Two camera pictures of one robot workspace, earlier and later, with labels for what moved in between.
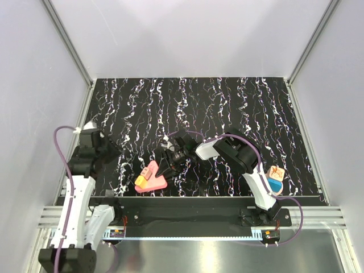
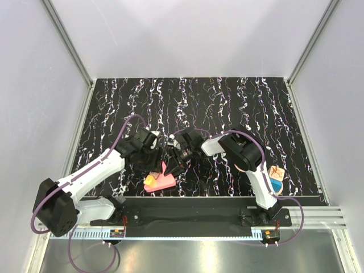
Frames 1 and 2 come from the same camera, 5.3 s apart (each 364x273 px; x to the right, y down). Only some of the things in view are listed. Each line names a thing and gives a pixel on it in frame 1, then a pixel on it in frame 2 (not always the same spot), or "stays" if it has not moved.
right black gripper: (168, 165) stays
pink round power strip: (280, 191) stays
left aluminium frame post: (69, 44) stays
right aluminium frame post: (331, 7) stays
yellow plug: (141, 181) → (150, 181)
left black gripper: (115, 151) → (156, 165)
